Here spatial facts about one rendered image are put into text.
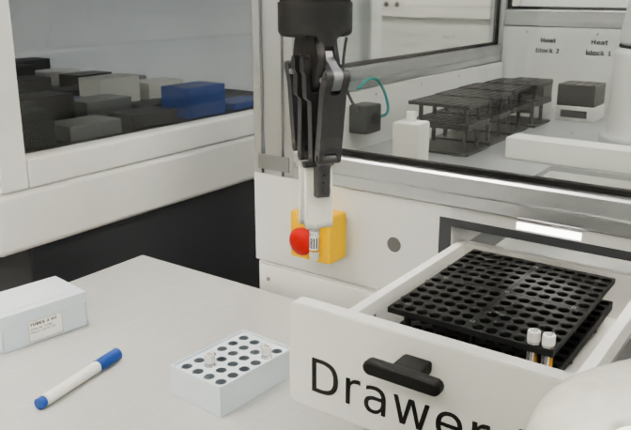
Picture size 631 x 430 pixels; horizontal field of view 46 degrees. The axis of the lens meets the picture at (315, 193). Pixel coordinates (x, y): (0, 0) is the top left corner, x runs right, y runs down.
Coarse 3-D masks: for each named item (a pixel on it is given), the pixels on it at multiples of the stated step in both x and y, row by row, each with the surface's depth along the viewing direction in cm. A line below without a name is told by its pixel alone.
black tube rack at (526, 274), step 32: (480, 256) 94; (416, 288) 84; (448, 288) 84; (480, 288) 84; (512, 288) 84; (544, 288) 84; (576, 288) 84; (608, 288) 84; (416, 320) 83; (480, 320) 76; (512, 320) 76; (544, 320) 76; (576, 320) 76; (512, 352) 75; (576, 352) 76
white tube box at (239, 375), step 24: (240, 336) 96; (192, 360) 89; (216, 360) 90; (240, 360) 91; (264, 360) 89; (288, 360) 92; (192, 384) 86; (216, 384) 84; (240, 384) 85; (264, 384) 89; (216, 408) 84
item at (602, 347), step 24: (432, 264) 93; (552, 264) 94; (576, 264) 93; (384, 288) 85; (408, 288) 88; (624, 288) 89; (360, 312) 80; (384, 312) 84; (624, 312) 79; (600, 336) 86; (624, 336) 77; (576, 360) 81; (600, 360) 69
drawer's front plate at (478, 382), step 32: (320, 320) 72; (352, 320) 69; (384, 320) 69; (320, 352) 73; (352, 352) 70; (384, 352) 68; (416, 352) 66; (448, 352) 64; (480, 352) 63; (320, 384) 74; (352, 384) 71; (384, 384) 69; (448, 384) 65; (480, 384) 63; (512, 384) 61; (544, 384) 60; (352, 416) 72; (448, 416) 66; (480, 416) 64; (512, 416) 62
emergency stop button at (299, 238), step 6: (300, 228) 106; (294, 234) 106; (300, 234) 106; (306, 234) 105; (294, 240) 106; (300, 240) 106; (306, 240) 105; (294, 246) 107; (300, 246) 106; (306, 246) 105; (300, 252) 106; (306, 252) 106
